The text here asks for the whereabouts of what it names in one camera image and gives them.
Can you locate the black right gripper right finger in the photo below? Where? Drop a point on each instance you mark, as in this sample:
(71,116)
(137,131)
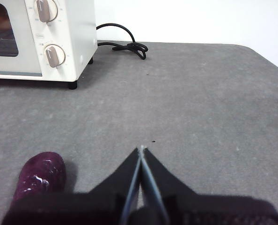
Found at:
(211,211)

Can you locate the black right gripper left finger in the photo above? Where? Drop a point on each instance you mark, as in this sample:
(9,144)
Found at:
(71,208)

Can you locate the cream glass oven door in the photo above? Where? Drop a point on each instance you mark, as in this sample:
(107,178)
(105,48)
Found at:
(24,47)

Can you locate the purple sweet potato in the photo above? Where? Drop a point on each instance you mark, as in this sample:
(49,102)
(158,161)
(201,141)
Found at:
(43,173)

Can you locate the cream oven timer knob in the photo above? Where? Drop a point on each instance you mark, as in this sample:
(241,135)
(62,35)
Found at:
(53,56)

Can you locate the cream toaster oven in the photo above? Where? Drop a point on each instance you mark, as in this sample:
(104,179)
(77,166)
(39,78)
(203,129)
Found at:
(80,35)

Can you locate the metal oven rack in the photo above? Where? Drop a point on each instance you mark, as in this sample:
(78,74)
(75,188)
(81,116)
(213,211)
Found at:
(3,45)

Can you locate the cream oven temperature knob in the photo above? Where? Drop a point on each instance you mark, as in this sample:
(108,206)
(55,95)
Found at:
(44,10)

